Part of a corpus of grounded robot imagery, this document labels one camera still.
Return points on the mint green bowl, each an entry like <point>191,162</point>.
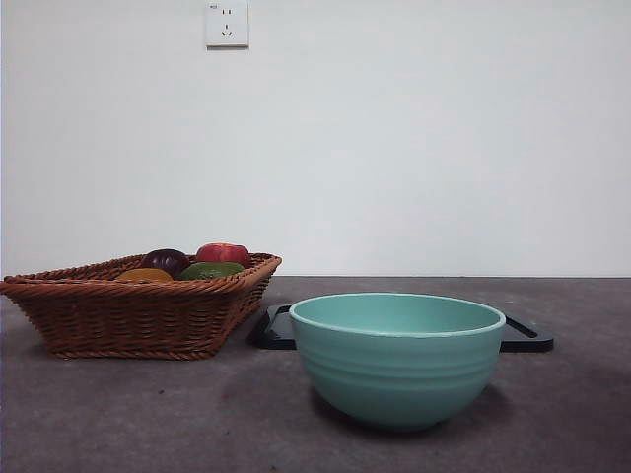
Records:
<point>399,379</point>

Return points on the yellow orange fruit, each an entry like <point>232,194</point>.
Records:
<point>143,276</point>

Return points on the red fruit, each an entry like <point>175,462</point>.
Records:
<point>222,253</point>

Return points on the black rectangular tray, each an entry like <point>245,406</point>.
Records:
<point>273,335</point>

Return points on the green fruit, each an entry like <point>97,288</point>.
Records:
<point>212,271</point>

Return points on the dark purple fruit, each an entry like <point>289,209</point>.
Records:
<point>165,260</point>

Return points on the brown wicker basket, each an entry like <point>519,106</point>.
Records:
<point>128,315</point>

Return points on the white wall socket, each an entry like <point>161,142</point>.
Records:
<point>227,27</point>

